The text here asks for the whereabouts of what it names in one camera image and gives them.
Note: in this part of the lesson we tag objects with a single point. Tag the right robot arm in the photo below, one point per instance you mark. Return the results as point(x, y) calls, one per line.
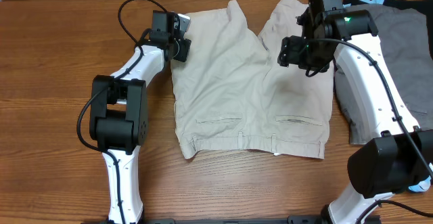
point(398, 153)

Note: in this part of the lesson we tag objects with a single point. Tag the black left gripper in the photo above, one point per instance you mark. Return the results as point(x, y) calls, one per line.
point(185, 45)

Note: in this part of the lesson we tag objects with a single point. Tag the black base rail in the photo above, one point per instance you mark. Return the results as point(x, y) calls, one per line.
point(230, 221)

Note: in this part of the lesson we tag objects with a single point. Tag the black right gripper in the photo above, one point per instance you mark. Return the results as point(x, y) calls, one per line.
point(289, 55)

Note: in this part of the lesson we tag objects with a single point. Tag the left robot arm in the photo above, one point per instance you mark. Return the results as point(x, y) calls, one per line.
point(119, 112)

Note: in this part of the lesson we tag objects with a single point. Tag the beige shorts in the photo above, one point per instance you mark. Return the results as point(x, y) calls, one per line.
point(231, 93)

